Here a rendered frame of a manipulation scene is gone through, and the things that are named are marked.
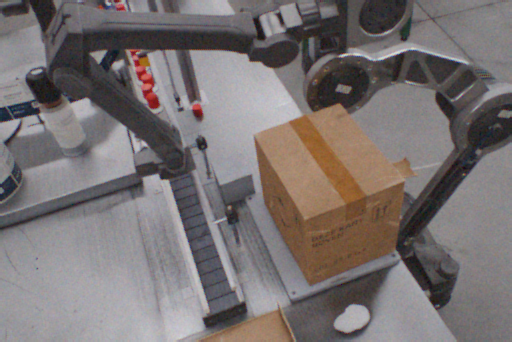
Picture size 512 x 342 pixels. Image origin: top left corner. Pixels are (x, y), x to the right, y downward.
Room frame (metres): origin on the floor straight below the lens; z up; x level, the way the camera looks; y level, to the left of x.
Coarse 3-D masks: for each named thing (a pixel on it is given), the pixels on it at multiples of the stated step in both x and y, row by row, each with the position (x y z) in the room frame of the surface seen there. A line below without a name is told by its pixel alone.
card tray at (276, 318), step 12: (276, 312) 0.60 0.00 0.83; (240, 324) 0.58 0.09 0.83; (252, 324) 0.58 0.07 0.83; (264, 324) 0.57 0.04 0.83; (276, 324) 0.57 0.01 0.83; (288, 324) 0.54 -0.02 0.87; (216, 336) 0.56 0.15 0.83; (228, 336) 0.56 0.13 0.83; (240, 336) 0.55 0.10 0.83; (252, 336) 0.55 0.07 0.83; (264, 336) 0.54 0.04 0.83; (276, 336) 0.54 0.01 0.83; (288, 336) 0.53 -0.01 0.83
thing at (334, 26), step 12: (300, 0) 0.88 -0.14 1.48; (312, 0) 0.86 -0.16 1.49; (324, 0) 0.84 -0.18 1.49; (336, 0) 0.84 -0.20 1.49; (300, 12) 0.84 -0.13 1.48; (312, 12) 0.83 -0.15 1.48; (324, 12) 0.83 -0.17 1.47; (336, 12) 0.83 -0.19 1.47; (312, 24) 0.82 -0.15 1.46; (324, 24) 0.82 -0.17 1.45; (336, 24) 0.82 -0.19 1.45; (312, 36) 0.83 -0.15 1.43; (324, 36) 0.83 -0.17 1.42; (336, 36) 0.83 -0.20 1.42
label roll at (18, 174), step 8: (0, 144) 1.17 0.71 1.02; (0, 152) 1.15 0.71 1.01; (8, 152) 1.19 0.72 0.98; (0, 160) 1.13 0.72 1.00; (8, 160) 1.16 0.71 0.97; (0, 168) 1.12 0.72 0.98; (8, 168) 1.14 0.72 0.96; (16, 168) 1.17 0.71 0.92; (0, 176) 1.10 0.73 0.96; (8, 176) 1.12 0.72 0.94; (16, 176) 1.14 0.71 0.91; (0, 184) 1.09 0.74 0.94; (8, 184) 1.11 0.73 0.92; (16, 184) 1.13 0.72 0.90; (0, 192) 1.08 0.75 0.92; (8, 192) 1.10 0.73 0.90; (0, 200) 1.08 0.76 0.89
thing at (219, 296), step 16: (176, 192) 1.00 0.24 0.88; (192, 192) 0.99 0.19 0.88; (192, 208) 0.93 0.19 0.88; (192, 224) 0.87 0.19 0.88; (192, 240) 0.82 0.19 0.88; (208, 240) 0.81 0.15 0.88; (208, 256) 0.76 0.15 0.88; (208, 272) 0.71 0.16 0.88; (224, 272) 0.70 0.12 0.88; (208, 288) 0.67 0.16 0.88; (224, 288) 0.66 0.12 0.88; (208, 304) 0.62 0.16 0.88; (224, 304) 0.62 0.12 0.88
